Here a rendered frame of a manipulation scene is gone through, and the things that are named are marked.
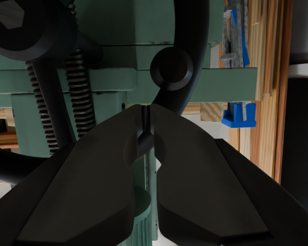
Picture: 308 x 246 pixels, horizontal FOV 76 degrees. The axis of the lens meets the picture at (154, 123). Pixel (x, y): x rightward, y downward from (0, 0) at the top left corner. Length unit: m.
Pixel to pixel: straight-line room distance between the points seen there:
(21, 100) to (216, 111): 0.31
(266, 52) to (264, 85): 0.24
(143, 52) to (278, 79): 1.52
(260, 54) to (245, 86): 1.35
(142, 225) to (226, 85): 0.42
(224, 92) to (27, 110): 0.31
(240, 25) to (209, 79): 0.90
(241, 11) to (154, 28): 0.98
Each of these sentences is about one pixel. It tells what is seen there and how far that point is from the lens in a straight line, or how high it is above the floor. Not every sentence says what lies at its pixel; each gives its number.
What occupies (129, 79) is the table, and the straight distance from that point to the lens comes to 0.26.
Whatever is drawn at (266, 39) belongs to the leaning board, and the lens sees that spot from 1.76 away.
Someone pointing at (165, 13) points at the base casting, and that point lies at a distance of 0.37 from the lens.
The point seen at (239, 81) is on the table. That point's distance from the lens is 0.38.
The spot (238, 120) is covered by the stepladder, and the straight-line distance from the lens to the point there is 1.28.
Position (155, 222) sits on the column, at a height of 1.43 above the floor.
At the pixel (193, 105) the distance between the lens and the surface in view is 0.52.
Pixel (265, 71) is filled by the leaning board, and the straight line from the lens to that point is 1.75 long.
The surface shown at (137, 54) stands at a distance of 0.35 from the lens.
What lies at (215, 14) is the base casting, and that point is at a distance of 0.38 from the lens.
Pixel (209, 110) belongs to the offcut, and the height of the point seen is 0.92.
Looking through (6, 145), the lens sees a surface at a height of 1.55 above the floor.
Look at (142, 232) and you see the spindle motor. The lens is 0.61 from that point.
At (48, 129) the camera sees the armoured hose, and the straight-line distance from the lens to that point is 0.28.
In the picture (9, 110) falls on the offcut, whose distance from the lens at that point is 0.45.
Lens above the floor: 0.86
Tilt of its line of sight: 13 degrees up
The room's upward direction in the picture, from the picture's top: 179 degrees clockwise
